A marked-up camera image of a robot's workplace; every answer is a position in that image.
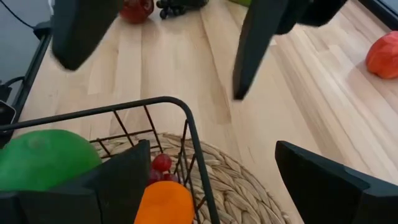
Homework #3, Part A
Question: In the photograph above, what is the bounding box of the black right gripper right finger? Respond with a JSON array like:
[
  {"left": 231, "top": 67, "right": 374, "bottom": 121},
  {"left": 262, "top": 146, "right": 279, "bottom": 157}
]
[{"left": 274, "top": 140, "right": 398, "bottom": 224}]

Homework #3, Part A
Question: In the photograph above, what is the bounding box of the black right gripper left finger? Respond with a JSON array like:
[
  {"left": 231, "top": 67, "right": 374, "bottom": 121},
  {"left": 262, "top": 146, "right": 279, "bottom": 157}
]
[{"left": 0, "top": 139, "right": 152, "bottom": 224}]

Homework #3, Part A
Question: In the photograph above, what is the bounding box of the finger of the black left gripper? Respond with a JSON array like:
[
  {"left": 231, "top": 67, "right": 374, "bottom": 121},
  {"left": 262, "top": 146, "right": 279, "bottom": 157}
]
[
  {"left": 50, "top": 0, "right": 125, "bottom": 72},
  {"left": 232, "top": 0, "right": 292, "bottom": 101}
]

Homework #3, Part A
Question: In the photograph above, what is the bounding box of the tangerine cluster with leaves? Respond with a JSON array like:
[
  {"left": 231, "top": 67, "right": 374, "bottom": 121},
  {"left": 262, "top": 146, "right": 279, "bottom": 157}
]
[{"left": 133, "top": 180, "right": 196, "bottom": 224}]

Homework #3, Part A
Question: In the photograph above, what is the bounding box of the large dark red fruit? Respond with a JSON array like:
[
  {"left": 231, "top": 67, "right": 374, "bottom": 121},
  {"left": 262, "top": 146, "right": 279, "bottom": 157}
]
[{"left": 119, "top": 0, "right": 155, "bottom": 25}]

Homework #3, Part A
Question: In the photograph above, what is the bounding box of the red grape bunch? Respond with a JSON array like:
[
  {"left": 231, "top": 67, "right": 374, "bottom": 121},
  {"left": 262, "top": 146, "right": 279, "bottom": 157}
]
[{"left": 148, "top": 152, "right": 181, "bottom": 187}]

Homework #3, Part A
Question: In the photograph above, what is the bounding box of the bright green oval fruit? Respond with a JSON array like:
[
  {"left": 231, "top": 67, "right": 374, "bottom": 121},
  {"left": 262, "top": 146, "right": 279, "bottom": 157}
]
[{"left": 0, "top": 129, "right": 103, "bottom": 192}]

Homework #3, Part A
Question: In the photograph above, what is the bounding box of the black grape bunch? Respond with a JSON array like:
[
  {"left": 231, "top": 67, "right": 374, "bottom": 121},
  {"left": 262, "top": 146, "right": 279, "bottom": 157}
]
[{"left": 155, "top": 0, "right": 208, "bottom": 20}]

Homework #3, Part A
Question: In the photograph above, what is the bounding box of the round woven placemat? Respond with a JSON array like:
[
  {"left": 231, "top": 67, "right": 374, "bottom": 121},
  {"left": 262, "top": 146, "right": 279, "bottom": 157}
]
[{"left": 90, "top": 132, "right": 292, "bottom": 224}]

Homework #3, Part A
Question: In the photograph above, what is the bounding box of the black wire basket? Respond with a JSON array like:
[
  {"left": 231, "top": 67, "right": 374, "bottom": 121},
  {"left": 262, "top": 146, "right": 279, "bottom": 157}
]
[{"left": 0, "top": 95, "right": 221, "bottom": 224}]

